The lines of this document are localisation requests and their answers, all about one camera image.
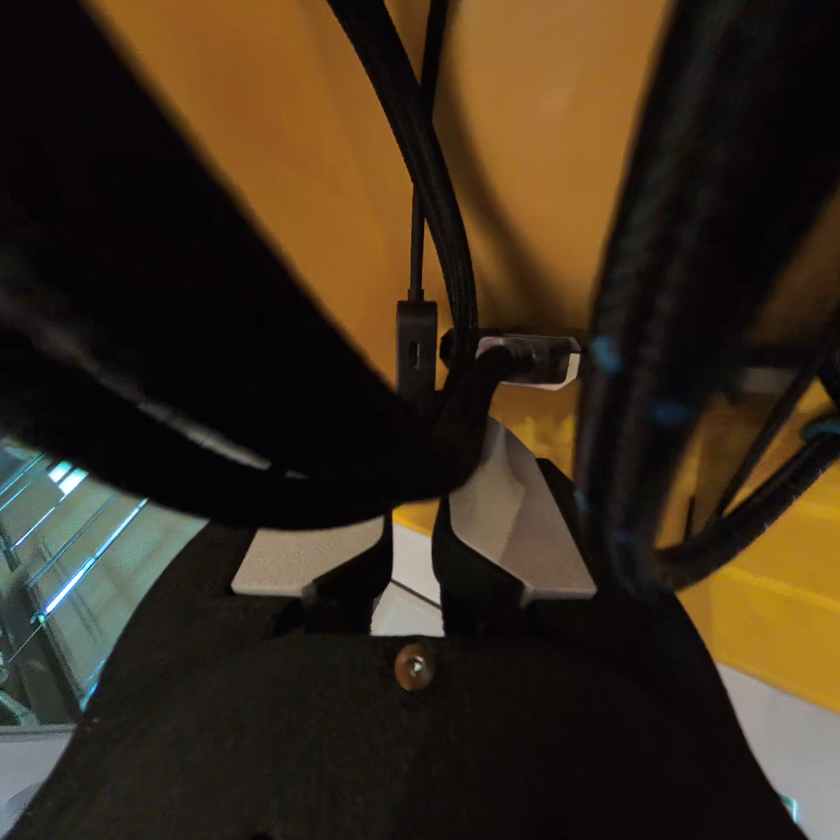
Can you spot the windows with white blinds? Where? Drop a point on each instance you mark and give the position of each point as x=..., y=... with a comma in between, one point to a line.
x=65, y=558

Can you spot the yellow plastic bin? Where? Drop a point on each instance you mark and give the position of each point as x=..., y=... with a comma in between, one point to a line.
x=538, y=164

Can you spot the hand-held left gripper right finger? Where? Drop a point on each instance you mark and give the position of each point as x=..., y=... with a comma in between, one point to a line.
x=525, y=525

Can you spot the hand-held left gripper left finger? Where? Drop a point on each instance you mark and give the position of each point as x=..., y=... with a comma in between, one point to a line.
x=295, y=558

